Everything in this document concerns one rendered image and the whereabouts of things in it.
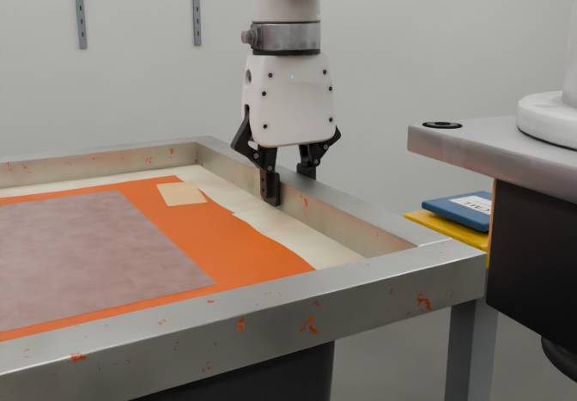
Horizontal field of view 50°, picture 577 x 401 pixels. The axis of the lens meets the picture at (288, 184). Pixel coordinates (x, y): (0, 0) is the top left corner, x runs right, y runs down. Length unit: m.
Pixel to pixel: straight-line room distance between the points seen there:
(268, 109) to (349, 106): 2.53
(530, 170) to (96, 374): 0.27
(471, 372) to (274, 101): 0.40
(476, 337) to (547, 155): 0.59
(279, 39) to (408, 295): 0.32
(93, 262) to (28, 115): 2.08
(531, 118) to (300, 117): 0.47
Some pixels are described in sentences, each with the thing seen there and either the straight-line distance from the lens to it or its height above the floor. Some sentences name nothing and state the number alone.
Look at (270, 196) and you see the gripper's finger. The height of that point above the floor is 0.98.
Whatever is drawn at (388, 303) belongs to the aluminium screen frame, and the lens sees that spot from 0.46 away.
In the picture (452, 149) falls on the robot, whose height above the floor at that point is 1.13.
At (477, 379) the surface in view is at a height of 0.76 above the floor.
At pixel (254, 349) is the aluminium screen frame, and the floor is 0.97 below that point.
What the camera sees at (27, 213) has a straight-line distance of 0.77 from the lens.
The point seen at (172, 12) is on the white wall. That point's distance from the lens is 2.76.
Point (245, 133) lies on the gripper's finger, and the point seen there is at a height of 1.06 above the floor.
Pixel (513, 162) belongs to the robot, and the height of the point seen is 1.13.
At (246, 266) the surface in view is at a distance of 0.56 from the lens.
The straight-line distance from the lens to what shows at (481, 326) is 0.79.
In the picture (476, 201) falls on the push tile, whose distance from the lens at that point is 0.77.
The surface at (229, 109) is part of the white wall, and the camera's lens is 2.88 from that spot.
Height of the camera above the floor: 1.18
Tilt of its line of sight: 15 degrees down
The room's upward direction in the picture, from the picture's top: straight up
